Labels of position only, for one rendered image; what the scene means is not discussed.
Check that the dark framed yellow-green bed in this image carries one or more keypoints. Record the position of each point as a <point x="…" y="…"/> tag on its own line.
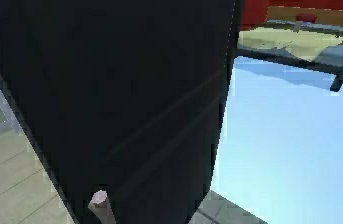
<point x="289" y="43"/>

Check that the small red pillow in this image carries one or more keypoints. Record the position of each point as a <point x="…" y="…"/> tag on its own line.
<point x="305" y="18"/>

